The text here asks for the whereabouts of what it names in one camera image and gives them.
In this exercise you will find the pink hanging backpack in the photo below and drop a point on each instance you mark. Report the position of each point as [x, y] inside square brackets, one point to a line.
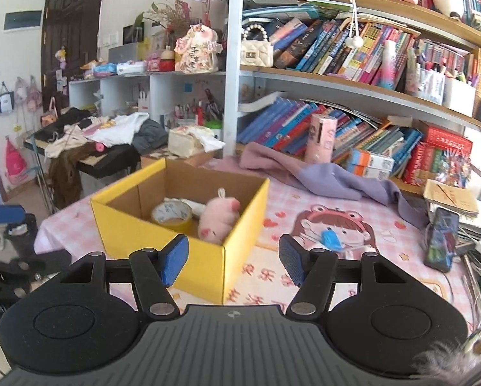
[29, 94]

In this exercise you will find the pink printed cylinder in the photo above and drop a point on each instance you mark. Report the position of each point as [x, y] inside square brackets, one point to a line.
[320, 136]

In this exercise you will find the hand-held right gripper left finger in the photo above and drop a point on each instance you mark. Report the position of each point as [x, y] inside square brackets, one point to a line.
[175, 259]

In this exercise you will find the clear pen holder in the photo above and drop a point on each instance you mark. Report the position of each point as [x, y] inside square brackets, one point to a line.
[425, 86]

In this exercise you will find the pink plush pig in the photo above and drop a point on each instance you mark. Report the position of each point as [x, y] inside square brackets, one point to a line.
[218, 217]

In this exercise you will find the cup of pens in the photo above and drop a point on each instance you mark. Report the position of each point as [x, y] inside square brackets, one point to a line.
[184, 116]

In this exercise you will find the brown paper envelope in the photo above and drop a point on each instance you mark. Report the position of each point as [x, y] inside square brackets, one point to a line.
[449, 197]

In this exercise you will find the green lidded container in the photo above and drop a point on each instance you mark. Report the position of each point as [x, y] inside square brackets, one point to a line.
[214, 130]

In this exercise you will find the pink checked tablecloth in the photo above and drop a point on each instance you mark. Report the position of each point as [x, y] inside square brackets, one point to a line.
[288, 209]

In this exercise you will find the white quilted handbag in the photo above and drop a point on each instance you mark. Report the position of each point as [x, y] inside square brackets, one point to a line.
[256, 54]

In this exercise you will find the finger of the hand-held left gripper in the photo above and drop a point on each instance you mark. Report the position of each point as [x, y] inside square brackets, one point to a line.
[3, 212]
[47, 259]

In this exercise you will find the pink purple cloth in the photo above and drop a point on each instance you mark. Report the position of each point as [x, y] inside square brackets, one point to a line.
[337, 181]

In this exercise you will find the dark wall panel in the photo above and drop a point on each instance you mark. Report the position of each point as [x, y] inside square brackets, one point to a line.
[22, 21]

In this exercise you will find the black smartphone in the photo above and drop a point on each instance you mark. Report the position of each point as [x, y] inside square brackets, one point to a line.
[441, 241]

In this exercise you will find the blue tube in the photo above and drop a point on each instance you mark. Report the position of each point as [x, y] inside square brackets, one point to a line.
[331, 239]

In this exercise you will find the dark wooden door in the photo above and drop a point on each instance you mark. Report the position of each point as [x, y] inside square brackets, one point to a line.
[71, 28]

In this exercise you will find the dried flower bouquet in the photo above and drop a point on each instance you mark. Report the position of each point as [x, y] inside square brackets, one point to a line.
[172, 16]

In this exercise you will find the white side shelf unit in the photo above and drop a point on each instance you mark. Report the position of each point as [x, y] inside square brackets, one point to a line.
[156, 88]

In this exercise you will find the black garment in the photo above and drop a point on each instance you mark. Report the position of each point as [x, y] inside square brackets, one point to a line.
[73, 116]

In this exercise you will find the pink round cap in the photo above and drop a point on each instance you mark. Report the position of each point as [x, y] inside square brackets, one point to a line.
[99, 146]

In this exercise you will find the colourful shiny ornaments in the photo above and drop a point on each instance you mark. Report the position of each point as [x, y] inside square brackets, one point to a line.
[455, 169]

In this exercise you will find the white garment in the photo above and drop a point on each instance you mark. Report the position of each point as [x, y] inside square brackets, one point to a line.
[117, 130]

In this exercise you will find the white bookshelf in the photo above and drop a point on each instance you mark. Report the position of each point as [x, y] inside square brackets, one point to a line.
[231, 88]

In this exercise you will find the pink sling bag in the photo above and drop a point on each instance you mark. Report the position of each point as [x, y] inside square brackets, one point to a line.
[15, 163]

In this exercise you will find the yellow cardboard box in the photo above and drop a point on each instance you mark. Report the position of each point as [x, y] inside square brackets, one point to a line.
[123, 229]

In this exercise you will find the stack of loose papers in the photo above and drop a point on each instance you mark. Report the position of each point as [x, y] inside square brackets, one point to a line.
[479, 225]

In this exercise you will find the dark grey garment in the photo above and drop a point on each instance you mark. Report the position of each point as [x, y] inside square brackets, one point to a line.
[152, 138]

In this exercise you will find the row of mixed books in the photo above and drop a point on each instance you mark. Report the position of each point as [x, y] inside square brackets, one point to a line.
[324, 48]

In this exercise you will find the wooden chess box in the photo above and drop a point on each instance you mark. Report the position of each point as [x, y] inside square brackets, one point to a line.
[150, 160]

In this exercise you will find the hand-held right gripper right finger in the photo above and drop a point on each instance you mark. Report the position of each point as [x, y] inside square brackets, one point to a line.
[292, 259]

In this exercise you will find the navy white tote bag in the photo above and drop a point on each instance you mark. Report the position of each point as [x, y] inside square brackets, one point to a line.
[4, 100]

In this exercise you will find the yellow tape roll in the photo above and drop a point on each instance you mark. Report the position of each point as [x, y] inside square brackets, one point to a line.
[176, 223]

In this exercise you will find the black side table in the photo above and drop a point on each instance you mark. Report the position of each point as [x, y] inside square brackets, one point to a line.
[111, 161]

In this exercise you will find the pink doll figurine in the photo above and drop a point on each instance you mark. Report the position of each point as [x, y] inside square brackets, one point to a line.
[196, 54]

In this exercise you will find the white open paperback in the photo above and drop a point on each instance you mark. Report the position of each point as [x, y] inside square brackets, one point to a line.
[260, 102]

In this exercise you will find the white pen holder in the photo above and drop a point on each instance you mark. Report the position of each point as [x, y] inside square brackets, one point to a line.
[459, 98]

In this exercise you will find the orange white blue box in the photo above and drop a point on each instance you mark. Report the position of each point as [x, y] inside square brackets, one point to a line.
[375, 160]
[365, 173]

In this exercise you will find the red boxed dictionary set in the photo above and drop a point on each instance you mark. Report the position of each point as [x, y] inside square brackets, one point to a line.
[445, 140]

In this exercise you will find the tissue pack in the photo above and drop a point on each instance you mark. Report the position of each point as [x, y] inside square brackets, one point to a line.
[188, 142]

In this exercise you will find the person's fluffy grey sleeve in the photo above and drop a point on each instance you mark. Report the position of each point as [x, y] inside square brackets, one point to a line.
[445, 358]

